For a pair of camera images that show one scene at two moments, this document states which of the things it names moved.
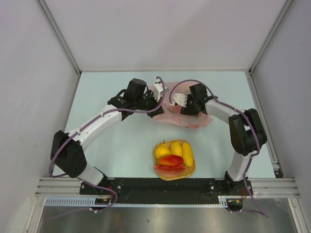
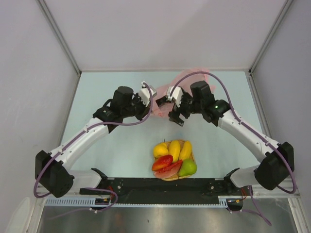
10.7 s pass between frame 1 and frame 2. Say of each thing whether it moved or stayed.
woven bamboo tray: moved
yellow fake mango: stayed
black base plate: stayed
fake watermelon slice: moved
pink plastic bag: moved
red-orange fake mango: moved
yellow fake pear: stayed
